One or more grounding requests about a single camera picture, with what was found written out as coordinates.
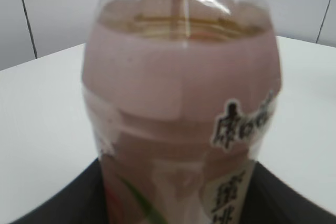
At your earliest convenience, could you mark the pink peach tea bottle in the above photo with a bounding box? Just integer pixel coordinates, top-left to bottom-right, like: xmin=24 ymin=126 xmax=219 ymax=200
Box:
xmin=82 ymin=0 xmax=281 ymax=223

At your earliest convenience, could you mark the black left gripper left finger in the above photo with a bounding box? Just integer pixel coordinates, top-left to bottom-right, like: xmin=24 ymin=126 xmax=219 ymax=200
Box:
xmin=15 ymin=159 xmax=105 ymax=223

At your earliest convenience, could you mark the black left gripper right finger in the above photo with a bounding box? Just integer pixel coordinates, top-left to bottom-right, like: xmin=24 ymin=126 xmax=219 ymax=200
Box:
xmin=250 ymin=163 xmax=335 ymax=223

